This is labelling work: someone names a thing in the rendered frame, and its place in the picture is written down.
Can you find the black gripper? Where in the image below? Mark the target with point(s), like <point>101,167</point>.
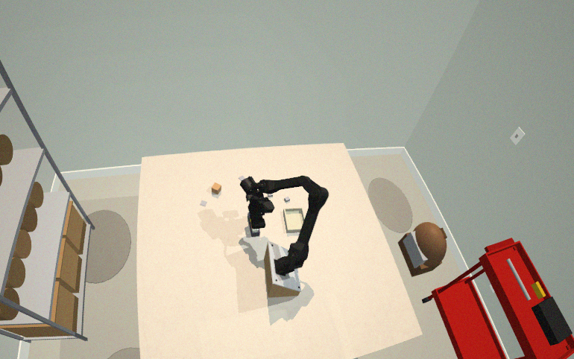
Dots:
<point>257,221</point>

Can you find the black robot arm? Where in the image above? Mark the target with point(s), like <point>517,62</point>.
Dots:
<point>298,251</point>

